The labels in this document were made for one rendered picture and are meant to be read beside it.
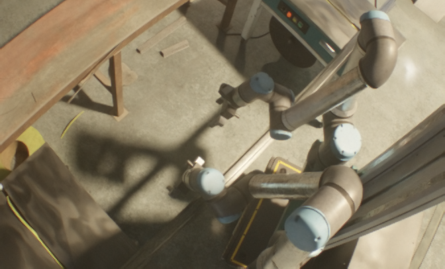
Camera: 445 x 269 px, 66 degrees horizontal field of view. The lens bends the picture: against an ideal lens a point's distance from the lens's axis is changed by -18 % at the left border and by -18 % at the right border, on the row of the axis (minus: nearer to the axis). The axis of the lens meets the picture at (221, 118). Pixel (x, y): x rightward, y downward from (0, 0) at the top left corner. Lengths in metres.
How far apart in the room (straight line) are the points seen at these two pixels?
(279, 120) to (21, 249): 1.22
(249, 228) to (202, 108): 0.94
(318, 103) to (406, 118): 2.01
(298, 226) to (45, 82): 1.37
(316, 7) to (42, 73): 1.62
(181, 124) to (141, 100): 0.31
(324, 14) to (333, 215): 1.70
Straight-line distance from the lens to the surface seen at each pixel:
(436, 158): 1.29
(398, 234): 1.95
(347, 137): 1.75
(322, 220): 0.94
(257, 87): 1.60
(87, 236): 1.70
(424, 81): 3.78
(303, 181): 1.18
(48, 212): 1.75
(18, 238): 1.77
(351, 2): 2.68
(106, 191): 2.49
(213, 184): 1.41
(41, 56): 2.01
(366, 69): 1.30
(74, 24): 2.09
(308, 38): 2.49
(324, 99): 1.44
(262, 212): 2.22
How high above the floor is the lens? 2.40
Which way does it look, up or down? 62 degrees down
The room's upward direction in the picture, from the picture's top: 23 degrees clockwise
